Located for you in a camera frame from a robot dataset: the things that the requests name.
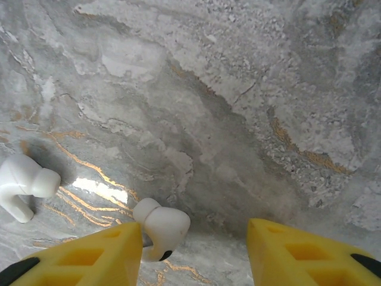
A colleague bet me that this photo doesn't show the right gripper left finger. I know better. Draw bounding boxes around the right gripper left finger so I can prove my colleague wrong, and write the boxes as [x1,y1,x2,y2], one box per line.
[0,222,143,286]

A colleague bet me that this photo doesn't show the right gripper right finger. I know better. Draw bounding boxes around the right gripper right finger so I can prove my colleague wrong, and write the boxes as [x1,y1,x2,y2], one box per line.
[246,217,381,286]

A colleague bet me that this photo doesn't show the white earbud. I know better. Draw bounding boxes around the white earbud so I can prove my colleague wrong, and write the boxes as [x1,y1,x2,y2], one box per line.
[0,154,62,223]
[132,198,191,263]

